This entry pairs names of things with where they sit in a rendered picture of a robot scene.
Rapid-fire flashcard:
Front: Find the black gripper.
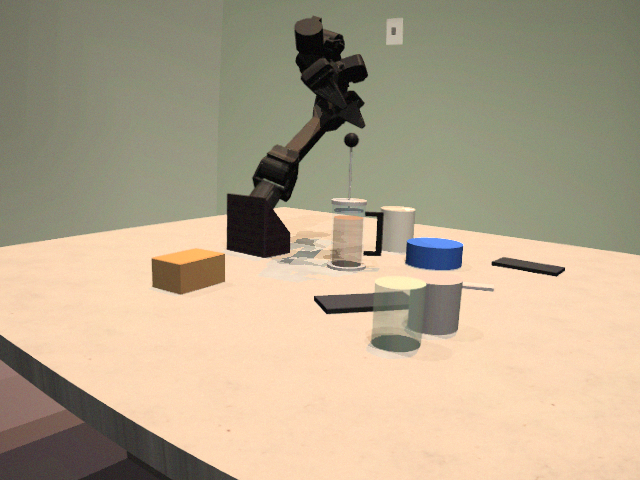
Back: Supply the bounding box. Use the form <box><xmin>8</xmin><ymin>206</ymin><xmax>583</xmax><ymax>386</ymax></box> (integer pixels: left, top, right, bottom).
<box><xmin>301</xmin><ymin>59</ymin><xmax>365</xmax><ymax>129</ymax></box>

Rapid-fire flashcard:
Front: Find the glass coffee press with black knob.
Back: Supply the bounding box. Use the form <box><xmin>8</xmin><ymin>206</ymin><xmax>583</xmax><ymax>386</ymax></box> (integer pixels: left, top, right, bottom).
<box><xmin>327</xmin><ymin>133</ymin><xmax>384</xmax><ymax>271</ymax></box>

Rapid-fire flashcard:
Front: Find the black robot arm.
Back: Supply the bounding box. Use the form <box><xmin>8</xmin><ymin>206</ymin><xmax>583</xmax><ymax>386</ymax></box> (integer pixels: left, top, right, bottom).
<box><xmin>250</xmin><ymin>16</ymin><xmax>368</xmax><ymax>209</ymax></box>

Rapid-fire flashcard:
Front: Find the clear glass cylinder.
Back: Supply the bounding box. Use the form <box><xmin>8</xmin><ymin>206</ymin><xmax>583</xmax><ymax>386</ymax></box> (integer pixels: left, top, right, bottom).
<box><xmin>371</xmin><ymin>276</ymin><xmax>426</xmax><ymax>352</ymax></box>

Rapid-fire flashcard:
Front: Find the white flat bar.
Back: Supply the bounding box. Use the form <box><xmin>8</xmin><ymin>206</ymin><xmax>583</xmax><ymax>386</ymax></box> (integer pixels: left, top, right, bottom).
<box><xmin>463</xmin><ymin>282</ymin><xmax>494</xmax><ymax>292</ymax></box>

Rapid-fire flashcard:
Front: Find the blue flat cylinder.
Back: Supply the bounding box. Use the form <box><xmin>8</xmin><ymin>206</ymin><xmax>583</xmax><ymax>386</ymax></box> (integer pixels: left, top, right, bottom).
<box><xmin>405</xmin><ymin>238</ymin><xmax>463</xmax><ymax>270</ymax></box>

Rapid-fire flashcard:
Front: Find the grey cylinder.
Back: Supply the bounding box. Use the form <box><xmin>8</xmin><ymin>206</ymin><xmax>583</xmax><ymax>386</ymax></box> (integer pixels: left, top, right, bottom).
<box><xmin>411</xmin><ymin>271</ymin><xmax>463</xmax><ymax>335</ymax></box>

